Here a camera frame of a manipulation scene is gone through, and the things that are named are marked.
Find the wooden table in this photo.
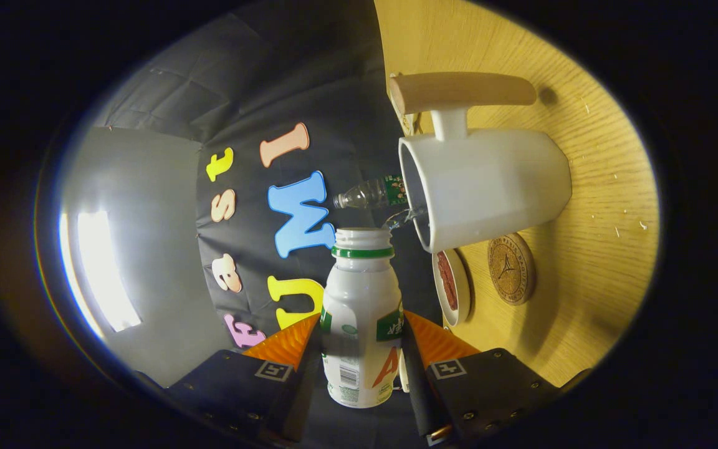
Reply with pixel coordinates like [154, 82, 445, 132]
[373, 0, 660, 387]

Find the white juice bottle green collar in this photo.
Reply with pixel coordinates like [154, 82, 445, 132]
[320, 228, 404, 408]

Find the white cup wooden handle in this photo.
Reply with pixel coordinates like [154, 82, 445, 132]
[389, 72, 573, 253]

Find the round cork coaster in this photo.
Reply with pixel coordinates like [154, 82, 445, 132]
[487, 233, 536, 306]

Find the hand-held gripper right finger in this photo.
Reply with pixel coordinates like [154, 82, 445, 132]
[400, 310, 562, 447]

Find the red sausage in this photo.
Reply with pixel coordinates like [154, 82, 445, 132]
[444, 257, 459, 311]
[436, 253, 449, 306]

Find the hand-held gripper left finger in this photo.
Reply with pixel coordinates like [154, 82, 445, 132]
[166, 313, 322, 445]

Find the clear water bottle green label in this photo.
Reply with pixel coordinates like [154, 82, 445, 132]
[333, 175, 408, 210]

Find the round white plate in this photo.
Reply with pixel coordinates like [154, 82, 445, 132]
[432, 248, 472, 329]

